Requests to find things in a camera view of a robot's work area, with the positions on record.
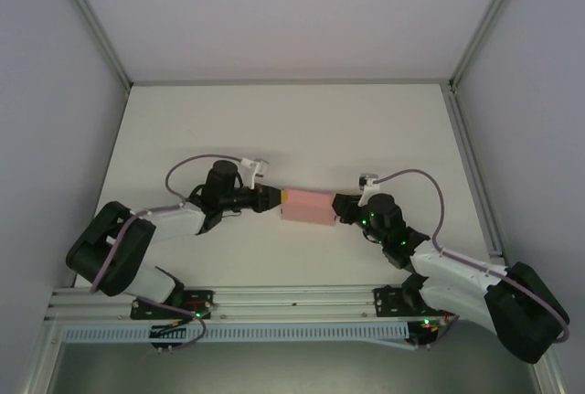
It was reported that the slotted grey cable duct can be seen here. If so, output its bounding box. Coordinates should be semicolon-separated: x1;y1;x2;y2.
60;322;411;346

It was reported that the aluminium frame post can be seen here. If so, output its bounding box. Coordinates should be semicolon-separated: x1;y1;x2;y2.
48;0;134;91
448;0;534;93

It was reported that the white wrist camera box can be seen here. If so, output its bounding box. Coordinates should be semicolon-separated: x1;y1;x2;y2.
357;173;381;207
240;156;270;190

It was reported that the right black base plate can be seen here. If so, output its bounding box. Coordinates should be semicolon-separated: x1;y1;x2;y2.
373;285;440;321

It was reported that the aluminium side rail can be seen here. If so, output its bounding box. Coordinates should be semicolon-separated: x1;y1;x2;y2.
447;86;506;258

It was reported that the aluminium frame crossbar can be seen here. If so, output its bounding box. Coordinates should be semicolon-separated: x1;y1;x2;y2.
129;76;454;90

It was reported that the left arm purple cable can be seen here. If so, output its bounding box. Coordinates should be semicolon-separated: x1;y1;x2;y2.
89;154;243;294

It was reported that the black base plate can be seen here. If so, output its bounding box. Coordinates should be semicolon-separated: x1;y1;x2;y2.
130;289;216;322
373;285;440;321

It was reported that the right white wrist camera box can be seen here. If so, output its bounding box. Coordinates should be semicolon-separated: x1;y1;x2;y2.
357;173;381;207

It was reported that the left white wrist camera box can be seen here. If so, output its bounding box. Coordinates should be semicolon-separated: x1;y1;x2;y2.
240;156;270;190

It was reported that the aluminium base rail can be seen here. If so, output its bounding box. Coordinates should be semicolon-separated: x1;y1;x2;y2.
44;278;458;323

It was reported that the black connector board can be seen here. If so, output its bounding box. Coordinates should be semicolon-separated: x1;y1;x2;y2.
148;325;189;352
408;319;441;350

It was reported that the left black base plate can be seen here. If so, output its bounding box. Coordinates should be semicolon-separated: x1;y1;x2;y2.
130;289;216;322

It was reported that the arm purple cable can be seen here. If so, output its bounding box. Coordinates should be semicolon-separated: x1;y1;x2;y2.
89;154;243;294
377;168;572;343

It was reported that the pink paper box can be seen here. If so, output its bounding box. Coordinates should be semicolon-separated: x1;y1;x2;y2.
278;187;340;229

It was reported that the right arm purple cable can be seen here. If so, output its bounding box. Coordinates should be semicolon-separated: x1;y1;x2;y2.
377;168;572;343

